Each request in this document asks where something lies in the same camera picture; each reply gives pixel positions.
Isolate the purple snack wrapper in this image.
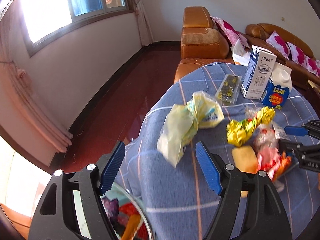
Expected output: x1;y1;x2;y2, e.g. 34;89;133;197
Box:
101;196;119;223

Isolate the light green trash bin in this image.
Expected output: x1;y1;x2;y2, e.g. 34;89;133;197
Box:
72;182;155;240

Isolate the white paper on armchair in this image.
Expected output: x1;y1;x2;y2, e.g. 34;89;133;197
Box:
231;40;250;66

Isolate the clear crumpled plastic bag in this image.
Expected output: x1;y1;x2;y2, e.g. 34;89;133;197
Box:
253;121;285;193

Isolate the orange leather armchair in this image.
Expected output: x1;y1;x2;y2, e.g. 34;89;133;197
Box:
174;7;234;82

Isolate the brown leather sofa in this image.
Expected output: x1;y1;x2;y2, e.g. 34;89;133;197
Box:
245;23;319;89

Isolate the pink curtain left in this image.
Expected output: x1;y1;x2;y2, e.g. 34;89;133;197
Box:
1;1;73;153

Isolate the tall white milk carton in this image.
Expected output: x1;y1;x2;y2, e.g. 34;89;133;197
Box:
241;45;277;100

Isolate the window with brown frame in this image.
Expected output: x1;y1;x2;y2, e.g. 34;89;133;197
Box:
19;0;133;56

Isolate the pink white sofa pillow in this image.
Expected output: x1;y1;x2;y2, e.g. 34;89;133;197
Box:
266;31;290;59

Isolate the blue Look milk carton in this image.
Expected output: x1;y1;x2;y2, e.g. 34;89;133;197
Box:
261;62;292;109

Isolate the pale yellow plastic bag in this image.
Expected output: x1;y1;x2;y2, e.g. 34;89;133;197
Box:
157;91;225;167

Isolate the dark seaweed snack packet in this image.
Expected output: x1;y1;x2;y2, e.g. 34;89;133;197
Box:
215;74;242;105

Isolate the pink curtain right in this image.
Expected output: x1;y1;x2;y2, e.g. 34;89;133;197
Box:
133;0;154;46

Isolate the blue plaid tablecloth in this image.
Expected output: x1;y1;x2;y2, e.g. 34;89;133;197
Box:
109;61;320;240

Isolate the pink curtain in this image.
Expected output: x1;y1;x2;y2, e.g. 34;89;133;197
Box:
1;1;73;153
133;0;154;46

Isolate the yellow sponge cake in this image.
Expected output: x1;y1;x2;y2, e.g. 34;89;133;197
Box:
232;146;258;174

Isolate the red orange snack bag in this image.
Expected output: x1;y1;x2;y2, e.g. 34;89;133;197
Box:
257;146;292;181

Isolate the yellow crumpled wrapper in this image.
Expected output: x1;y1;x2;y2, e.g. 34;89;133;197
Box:
226;106;276;147

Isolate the pink white pillow on armchair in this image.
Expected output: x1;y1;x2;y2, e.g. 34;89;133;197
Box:
211;16;249;48

